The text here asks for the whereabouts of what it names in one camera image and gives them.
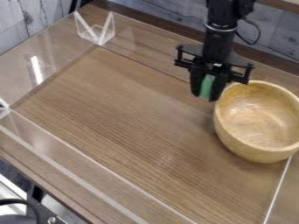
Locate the black metal frame bracket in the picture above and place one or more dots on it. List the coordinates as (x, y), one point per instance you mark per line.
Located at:
(49, 217)

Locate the green rectangular stick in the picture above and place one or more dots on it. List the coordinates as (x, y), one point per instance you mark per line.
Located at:
(206, 86)

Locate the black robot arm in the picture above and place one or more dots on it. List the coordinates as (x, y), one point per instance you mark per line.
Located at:
(226, 12)

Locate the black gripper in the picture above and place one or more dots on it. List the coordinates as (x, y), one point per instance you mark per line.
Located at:
(214, 58)

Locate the clear acrylic corner bracket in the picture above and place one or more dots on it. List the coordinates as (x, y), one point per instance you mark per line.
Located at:
(97, 34)

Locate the clear acrylic tray wall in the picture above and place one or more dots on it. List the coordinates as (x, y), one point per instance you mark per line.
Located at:
(106, 155)

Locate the wooden bowl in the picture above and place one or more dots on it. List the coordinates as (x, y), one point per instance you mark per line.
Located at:
(257, 121)

